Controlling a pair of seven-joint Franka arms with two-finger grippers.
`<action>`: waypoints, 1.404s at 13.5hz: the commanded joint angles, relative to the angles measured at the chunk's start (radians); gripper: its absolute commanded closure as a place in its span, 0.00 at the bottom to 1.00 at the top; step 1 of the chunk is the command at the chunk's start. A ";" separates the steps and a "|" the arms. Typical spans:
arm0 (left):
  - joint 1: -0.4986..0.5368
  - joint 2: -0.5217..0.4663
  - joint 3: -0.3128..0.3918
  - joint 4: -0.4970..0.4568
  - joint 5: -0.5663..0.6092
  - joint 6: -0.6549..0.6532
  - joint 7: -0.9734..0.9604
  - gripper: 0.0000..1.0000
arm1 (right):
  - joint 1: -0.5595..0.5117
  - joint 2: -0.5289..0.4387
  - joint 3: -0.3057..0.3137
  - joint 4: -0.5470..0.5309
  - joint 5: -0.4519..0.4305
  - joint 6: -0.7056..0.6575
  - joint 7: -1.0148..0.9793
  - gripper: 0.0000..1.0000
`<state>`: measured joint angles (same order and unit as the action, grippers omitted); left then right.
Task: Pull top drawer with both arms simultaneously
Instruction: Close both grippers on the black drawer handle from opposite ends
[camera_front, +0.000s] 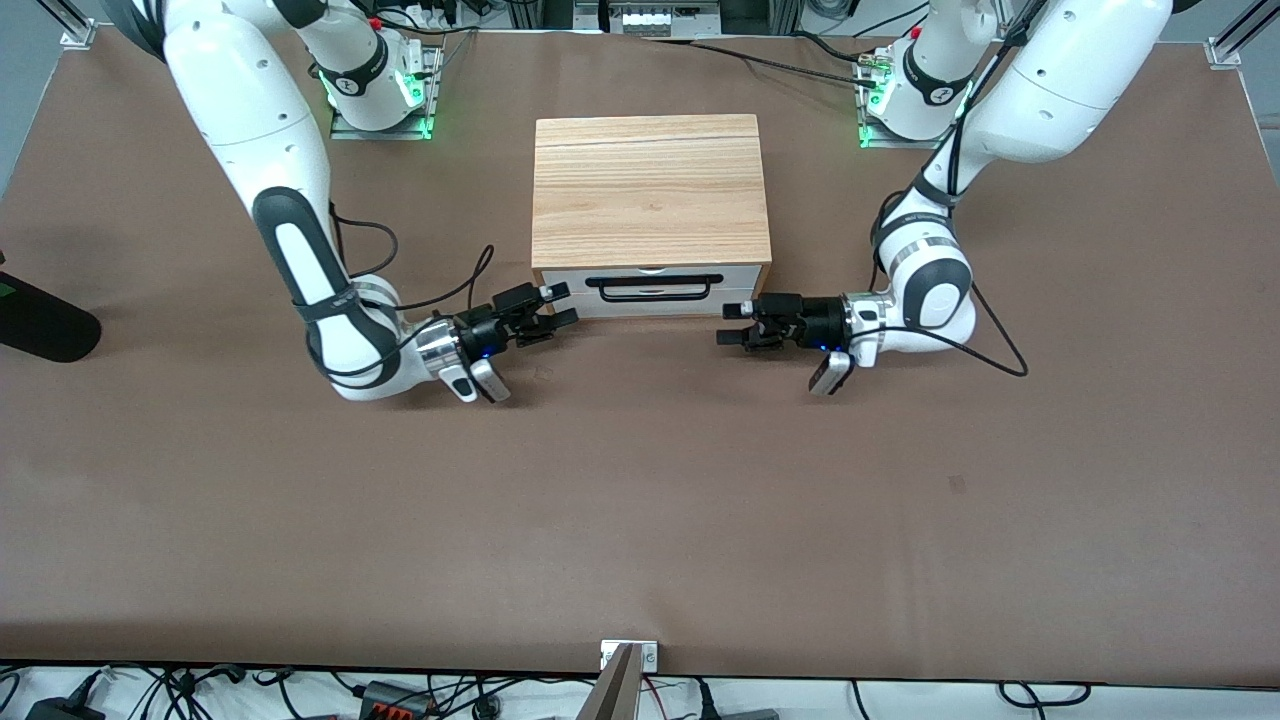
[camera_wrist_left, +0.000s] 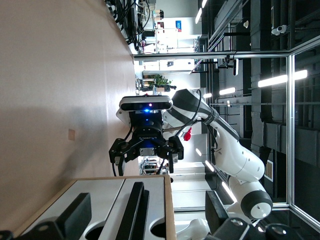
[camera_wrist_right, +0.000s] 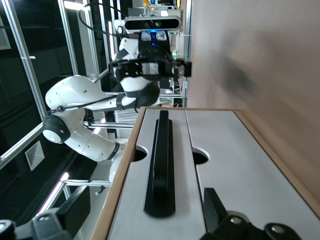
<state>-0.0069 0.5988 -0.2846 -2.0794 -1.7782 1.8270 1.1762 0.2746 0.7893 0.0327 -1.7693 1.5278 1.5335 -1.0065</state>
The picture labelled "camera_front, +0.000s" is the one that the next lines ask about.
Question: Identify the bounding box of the brown angled bar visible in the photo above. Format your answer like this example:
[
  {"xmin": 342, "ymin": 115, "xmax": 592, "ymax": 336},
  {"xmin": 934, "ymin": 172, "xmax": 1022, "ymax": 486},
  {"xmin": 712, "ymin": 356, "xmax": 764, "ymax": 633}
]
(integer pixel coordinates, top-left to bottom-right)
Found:
[{"xmin": 575, "ymin": 645, "xmax": 641, "ymax": 720}]

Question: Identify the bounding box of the white power strip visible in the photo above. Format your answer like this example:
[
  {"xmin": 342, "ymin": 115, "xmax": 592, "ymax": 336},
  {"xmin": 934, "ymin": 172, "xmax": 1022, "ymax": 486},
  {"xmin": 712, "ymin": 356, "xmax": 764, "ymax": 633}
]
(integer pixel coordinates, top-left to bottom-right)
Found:
[{"xmin": 605, "ymin": 0, "xmax": 723, "ymax": 39}]

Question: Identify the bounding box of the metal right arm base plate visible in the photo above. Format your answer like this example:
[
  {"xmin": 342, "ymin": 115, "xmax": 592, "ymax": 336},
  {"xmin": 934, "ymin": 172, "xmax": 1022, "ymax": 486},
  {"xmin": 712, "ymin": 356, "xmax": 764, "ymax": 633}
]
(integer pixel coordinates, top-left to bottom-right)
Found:
[{"xmin": 330, "ymin": 45, "xmax": 444, "ymax": 141}]

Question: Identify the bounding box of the black looped floor cable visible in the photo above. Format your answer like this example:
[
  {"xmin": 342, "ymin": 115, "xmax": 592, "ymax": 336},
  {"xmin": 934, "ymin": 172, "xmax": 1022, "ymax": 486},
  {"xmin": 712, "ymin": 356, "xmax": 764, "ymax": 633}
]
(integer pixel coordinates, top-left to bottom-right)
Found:
[{"xmin": 998, "ymin": 682, "xmax": 1093, "ymax": 709}]

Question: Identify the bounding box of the black ribbed cylindrical object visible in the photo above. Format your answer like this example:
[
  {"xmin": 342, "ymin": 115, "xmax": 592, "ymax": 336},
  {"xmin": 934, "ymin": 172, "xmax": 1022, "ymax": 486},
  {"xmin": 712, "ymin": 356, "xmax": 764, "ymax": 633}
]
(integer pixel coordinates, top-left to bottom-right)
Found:
[{"xmin": 0, "ymin": 270, "xmax": 102, "ymax": 364}]

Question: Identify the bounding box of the white drawer with black handle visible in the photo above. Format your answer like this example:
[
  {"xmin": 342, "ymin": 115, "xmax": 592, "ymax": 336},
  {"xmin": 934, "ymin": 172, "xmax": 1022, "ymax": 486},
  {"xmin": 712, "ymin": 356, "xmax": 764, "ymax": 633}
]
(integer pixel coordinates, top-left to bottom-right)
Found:
[{"xmin": 543, "ymin": 265, "xmax": 767, "ymax": 303}]

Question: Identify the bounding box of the black orange electronic box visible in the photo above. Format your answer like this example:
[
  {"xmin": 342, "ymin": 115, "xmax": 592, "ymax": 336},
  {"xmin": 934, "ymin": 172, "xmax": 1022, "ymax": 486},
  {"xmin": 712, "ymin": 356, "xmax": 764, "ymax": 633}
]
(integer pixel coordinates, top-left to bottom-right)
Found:
[{"xmin": 358, "ymin": 680, "xmax": 441, "ymax": 720}]

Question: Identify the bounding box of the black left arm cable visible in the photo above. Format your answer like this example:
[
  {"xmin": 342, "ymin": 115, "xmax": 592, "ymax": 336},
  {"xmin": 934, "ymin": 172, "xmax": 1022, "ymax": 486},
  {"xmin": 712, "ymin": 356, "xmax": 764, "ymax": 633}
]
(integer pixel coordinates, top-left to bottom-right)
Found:
[{"xmin": 850, "ymin": 0, "xmax": 1031, "ymax": 379}]

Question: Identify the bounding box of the light wooden drawer cabinet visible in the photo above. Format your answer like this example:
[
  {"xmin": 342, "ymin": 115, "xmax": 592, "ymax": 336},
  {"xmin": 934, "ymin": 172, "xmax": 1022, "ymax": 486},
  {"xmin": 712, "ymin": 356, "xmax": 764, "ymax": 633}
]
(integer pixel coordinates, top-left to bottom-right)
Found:
[{"xmin": 531, "ymin": 114, "xmax": 773, "ymax": 319}]

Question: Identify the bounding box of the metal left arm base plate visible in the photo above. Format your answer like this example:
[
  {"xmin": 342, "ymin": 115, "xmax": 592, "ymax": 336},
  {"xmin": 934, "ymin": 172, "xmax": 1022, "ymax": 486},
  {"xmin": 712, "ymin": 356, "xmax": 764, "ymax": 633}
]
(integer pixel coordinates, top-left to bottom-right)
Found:
[{"xmin": 857, "ymin": 50, "xmax": 966, "ymax": 151}]

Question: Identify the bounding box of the white drawer without handle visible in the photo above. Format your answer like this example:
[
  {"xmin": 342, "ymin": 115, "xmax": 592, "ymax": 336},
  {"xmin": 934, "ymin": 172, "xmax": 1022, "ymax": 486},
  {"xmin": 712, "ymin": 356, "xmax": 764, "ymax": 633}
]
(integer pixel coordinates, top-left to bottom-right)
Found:
[{"xmin": 570, "ymin": 290, "xmax": 753, "ymax": 319}]

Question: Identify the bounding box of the black sleeved table cable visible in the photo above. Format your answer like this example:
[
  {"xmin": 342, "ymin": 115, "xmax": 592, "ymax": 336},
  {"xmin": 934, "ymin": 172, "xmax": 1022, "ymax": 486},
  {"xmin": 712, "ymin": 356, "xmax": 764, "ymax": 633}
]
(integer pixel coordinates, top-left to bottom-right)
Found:
[{"xmin": 645, "ymin": 35, "xmax": 881, "ymax": 86}]

